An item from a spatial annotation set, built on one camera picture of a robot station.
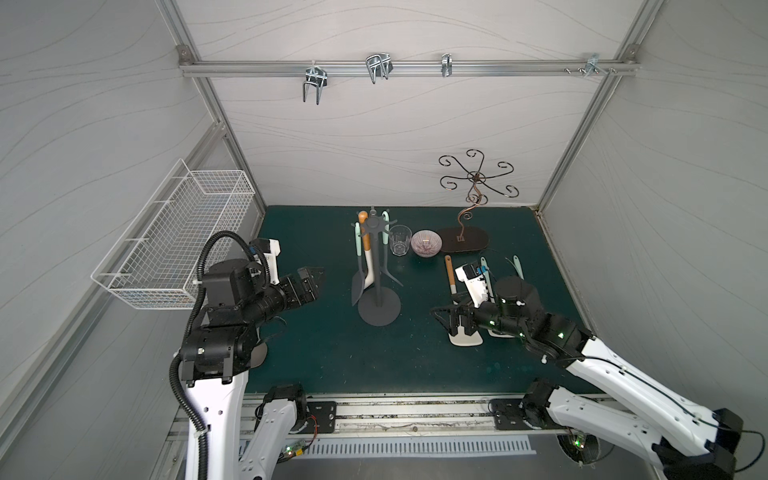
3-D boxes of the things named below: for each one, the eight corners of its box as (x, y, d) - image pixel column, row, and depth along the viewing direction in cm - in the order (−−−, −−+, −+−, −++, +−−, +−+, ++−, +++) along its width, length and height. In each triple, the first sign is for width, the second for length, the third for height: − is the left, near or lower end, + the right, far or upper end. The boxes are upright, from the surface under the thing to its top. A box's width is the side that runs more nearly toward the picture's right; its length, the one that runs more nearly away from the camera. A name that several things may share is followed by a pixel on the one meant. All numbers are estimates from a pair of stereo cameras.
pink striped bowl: (411, 258, 107) (412, 249, 103) (410, 238, 113) (410, 229, 109) (441, 258, 107) (443, 249, 103) (438, 238, 113) (440, 229, 109)
